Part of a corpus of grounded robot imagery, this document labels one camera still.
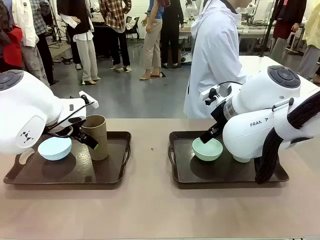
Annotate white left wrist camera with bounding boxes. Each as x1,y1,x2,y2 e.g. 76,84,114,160
78,90,99,110

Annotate tall brown cup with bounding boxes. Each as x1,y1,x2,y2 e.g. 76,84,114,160
81,114,109,161

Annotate white hanging jacket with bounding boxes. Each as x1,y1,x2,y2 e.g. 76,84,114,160
11,0,39,48

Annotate pale green bowl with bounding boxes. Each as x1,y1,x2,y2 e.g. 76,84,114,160
192,137,224,162

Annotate person in dark red skirt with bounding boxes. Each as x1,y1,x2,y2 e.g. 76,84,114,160
271,0,308,56

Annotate dark brown tray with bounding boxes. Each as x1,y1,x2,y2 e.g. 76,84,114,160
168,131,290,185
3,131,132,186

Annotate black slanted pole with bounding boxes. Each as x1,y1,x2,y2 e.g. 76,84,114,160
259,0,281,58

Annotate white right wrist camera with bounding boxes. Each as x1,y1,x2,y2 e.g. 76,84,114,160
200,84,222,106

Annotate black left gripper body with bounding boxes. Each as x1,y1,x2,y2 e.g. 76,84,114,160
71,122,88,141

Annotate long background worktable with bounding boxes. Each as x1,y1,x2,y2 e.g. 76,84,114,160
179,21,276,47

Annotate grey hanging garment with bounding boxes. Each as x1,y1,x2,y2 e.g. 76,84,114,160
21,44,51,87

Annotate person blue top beige trousers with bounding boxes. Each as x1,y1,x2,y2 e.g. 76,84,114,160
139,0,164,81

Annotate white side table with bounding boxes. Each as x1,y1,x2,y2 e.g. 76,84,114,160
238,55,320,87

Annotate red hanging garment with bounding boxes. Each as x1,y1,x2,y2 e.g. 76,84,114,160
0,24,24,73

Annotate thick black cable bundle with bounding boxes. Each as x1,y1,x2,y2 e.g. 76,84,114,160
254,90,320,185

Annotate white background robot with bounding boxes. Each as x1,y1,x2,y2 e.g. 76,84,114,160
185,0,199,21

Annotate person in black clothes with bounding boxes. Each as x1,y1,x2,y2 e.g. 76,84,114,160
159,0,185,69

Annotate thin black cable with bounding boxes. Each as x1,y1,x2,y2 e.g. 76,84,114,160
216,80,247,89
46,101,96,139

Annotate black office chair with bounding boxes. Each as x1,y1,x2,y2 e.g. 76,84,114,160
124,16,141,48

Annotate person in pale yellow top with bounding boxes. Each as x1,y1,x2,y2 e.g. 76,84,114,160
297,0,320,81

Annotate dark patterned garment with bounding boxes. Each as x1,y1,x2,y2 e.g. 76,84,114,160
0,0,13,33

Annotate tall pale green cup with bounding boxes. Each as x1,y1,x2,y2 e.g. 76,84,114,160
232,153,252,164

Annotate light blue bowl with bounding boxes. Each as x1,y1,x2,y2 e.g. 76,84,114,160
37,136,73,161

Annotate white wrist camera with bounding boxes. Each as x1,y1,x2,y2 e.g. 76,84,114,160
78,90,99,110
200,84,222,106

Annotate person in white hooded coat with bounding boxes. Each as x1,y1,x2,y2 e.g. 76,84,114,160
183,0,249,120

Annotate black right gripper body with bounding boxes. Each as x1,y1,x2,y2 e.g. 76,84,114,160
210,103,227,131

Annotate grey plaid shirt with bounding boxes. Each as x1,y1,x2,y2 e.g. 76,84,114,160
29,0,51,36

